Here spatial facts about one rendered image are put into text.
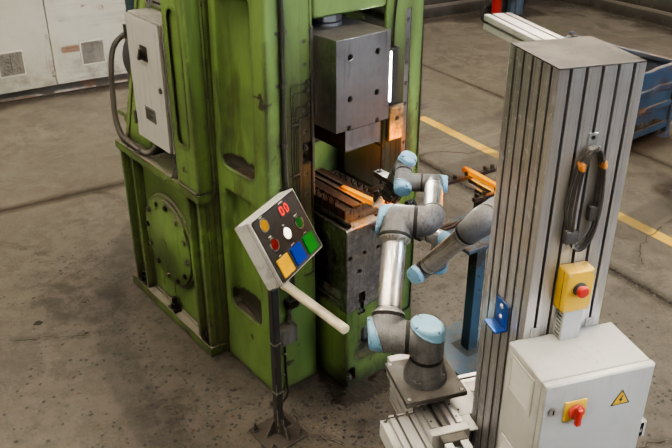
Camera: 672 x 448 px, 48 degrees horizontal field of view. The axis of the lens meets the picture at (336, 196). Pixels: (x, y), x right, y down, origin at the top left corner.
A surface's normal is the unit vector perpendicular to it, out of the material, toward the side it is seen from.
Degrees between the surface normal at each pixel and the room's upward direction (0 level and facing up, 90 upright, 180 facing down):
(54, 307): 0
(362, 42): 90
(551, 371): 0
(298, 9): 90
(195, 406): 0
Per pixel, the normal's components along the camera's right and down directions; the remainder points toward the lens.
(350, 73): 0.63, 0.35
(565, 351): 0.00, -0.89
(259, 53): -0.78, 0.26
